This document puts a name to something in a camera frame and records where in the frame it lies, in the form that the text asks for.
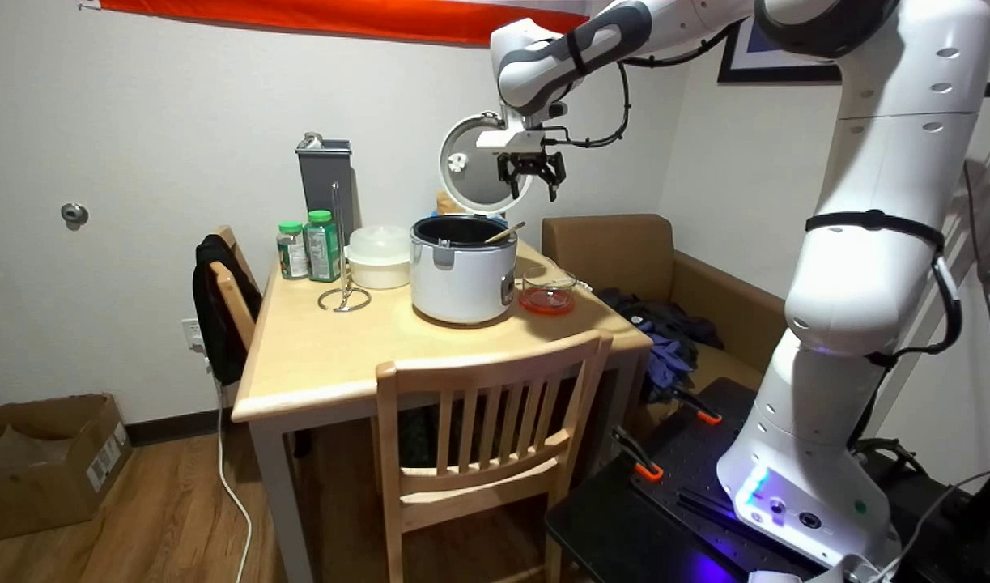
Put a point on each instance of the white plastic steamer basket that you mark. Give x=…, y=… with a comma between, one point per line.
x=379, y=257

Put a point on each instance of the tall green-capped bottle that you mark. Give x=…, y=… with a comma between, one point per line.
x=323, y=247

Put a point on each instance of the framed picture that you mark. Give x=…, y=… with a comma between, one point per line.
x=766, y=66

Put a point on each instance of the cardboard box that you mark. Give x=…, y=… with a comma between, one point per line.
x=41, y=478

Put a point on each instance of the metal paper towel holder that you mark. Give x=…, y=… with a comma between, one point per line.
x=342, y=300

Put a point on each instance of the wall socket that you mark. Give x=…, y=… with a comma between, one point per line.
x=193, y=334

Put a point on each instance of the small green-capped bottle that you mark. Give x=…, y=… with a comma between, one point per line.
x=292, y=253

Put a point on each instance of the wooden chair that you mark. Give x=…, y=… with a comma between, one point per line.
x=494, y=478
x=237, y=304

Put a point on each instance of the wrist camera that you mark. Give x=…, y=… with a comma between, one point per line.
x=507, y=140

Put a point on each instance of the white rice cooker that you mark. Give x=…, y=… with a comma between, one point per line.
x=461, y=275

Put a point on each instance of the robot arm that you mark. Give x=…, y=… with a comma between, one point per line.
x=883, y=202

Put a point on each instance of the rice cooker lid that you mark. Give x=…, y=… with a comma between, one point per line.
x=472, y=166

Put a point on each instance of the brown sofa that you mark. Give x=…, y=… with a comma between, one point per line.
x=705, y=300

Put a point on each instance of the glass bowl with red bottom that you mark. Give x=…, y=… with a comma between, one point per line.
x=547, y=295

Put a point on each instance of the black orange clamp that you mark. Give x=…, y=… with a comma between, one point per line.
x=642, y=461
x=701, y=409

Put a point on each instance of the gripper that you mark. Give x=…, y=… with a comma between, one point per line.
x=532, y=162

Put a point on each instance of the wooden spatula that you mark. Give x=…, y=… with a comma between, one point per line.
x=504, y=233

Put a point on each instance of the black jacket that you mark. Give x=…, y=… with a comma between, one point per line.
x=215, y=316

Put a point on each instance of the heap of dark clothes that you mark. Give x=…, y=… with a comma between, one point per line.
x=669, y=340

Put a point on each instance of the grey rectangular bin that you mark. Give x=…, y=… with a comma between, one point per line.
x=320, y=178

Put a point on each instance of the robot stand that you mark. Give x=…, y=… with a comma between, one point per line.
x=624, y=534

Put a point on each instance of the orange banner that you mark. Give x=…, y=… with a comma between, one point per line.
x=341, y=14

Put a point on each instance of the metal wall door stop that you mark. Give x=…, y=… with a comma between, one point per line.
x=74, y=214

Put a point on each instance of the brown packet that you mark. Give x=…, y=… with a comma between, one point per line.
x=448, y=204

